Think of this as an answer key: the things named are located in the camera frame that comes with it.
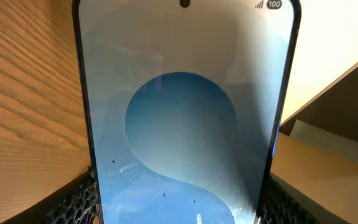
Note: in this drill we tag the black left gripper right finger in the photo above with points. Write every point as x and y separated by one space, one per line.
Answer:
284 204

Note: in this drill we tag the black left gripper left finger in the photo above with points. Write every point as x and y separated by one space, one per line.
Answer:
77 202

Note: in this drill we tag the blue Samsung Galaxy smartphone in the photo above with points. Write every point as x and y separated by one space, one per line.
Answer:
183 101

